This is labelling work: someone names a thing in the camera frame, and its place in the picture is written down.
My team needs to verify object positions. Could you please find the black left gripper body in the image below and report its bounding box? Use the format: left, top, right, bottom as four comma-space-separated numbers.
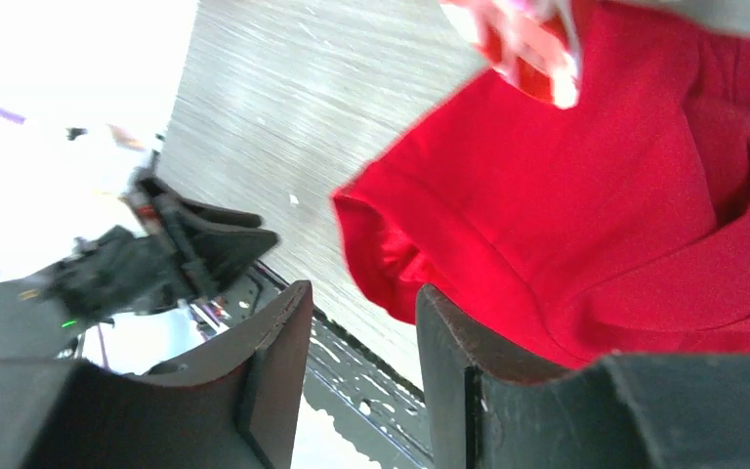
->
45, 224, 207, 320

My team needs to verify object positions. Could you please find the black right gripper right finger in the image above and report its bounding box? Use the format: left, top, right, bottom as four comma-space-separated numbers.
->
416, 284, 750, 469

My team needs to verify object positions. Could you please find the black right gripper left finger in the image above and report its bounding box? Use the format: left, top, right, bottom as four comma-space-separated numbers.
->
0, 280, 313, 468

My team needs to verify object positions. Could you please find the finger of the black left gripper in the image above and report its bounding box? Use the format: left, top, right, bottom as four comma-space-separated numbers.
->
132, 174, 278, 301

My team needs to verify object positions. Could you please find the dark red cloth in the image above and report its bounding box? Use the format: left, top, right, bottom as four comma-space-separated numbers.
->
332, 1, 750, 367

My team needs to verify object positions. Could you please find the red poppy print cloth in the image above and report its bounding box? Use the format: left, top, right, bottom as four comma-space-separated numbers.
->
440, 0, 597, 109

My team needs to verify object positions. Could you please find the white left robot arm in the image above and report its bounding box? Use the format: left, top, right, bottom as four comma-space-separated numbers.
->
0, 174, 278, 359

